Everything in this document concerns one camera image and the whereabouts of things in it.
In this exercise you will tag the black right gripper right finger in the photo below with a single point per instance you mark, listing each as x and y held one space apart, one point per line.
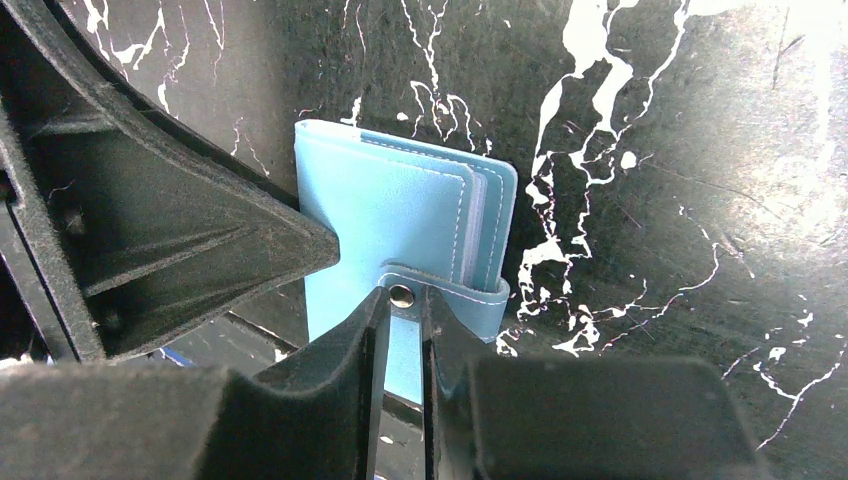
492 417

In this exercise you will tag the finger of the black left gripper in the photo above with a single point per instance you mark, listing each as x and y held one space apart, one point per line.
121 229
150 126

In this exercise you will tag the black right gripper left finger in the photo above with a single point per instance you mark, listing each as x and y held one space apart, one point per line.
314 415

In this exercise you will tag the blue leather card holder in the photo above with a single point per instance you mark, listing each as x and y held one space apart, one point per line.
408 215

